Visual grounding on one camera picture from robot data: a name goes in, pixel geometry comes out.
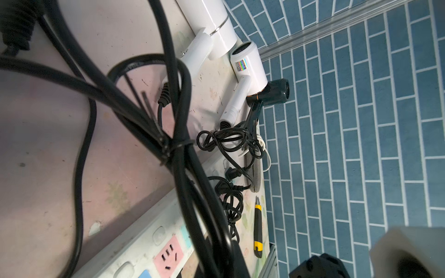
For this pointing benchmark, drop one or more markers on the white folding hair dryer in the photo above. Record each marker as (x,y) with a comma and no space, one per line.
(214,34)

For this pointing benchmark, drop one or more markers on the white power strip coloured sockets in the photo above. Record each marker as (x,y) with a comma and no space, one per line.
(157,245)

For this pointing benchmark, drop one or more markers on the yellow black utility knife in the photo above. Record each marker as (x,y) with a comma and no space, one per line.
(258,230)

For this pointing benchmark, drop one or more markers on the white glossy hair dryer right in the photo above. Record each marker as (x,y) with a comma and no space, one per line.
(249,71)

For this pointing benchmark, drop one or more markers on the dark green dryer right corner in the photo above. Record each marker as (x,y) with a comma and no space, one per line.
(275,92)

